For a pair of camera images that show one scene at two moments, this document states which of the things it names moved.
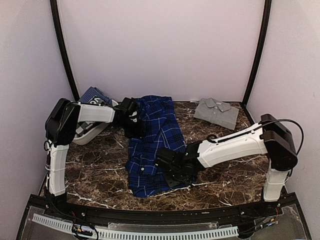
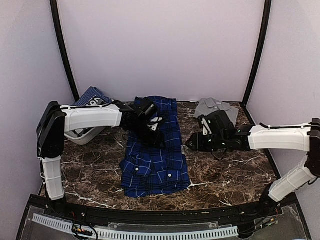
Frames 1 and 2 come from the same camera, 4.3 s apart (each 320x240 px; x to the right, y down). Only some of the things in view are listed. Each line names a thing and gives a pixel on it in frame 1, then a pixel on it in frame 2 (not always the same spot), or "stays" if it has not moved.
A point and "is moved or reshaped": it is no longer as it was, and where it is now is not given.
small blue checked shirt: (92, 91) stays
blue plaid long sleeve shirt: (162, 130) is moved or reshaped
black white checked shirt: (83, 127) stays
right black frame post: (261, 52) stays
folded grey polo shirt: (219, 114) stays
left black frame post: (53, 5) stays
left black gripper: (138, 132) -> (155, 140)
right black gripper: (171, 182) -> (197, 143)
